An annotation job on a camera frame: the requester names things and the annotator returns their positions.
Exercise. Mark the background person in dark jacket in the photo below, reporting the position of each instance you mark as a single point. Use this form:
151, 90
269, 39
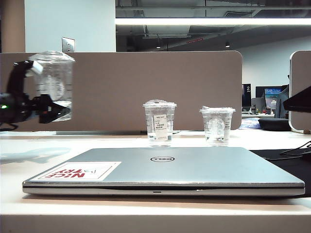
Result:
281, 102

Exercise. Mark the blue printed plastic bag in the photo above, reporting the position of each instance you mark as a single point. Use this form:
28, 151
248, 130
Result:
249, 124

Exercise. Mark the silver Dell laptop with sticker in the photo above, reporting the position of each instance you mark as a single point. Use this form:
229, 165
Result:
194, 170

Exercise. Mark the metal wall switch plate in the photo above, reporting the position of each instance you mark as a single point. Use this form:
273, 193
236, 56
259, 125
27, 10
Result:
68, 44

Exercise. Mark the clear cup with white label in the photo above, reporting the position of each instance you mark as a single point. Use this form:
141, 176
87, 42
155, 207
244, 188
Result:
160, 126

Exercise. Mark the black sign with numeral two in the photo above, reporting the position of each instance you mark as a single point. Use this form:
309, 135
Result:
246, 95

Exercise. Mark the short clear plastic logo cup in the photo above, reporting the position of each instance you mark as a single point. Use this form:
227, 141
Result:
217, 126

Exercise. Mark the black mouse pad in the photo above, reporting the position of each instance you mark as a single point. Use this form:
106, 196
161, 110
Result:
291, 167

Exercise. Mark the grey divider panel right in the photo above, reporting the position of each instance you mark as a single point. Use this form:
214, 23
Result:
301, 70

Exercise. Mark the white ceiling light strip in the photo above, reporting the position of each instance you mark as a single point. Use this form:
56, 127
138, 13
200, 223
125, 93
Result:
206, 21

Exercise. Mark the background monitor with blue screen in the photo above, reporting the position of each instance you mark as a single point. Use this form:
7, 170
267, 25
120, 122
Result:
271, 97

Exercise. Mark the black round zip case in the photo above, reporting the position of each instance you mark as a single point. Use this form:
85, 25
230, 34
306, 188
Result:
273, 124

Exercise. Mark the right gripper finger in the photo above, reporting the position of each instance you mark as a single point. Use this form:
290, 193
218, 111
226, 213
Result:
300, 102

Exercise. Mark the tall clear plastic cup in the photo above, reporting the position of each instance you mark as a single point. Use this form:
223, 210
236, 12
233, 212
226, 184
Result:
57, 82

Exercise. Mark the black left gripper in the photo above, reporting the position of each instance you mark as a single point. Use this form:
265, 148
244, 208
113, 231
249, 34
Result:
14, 109

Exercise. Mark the wide brown desk divider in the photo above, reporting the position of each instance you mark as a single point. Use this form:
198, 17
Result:
145, 77

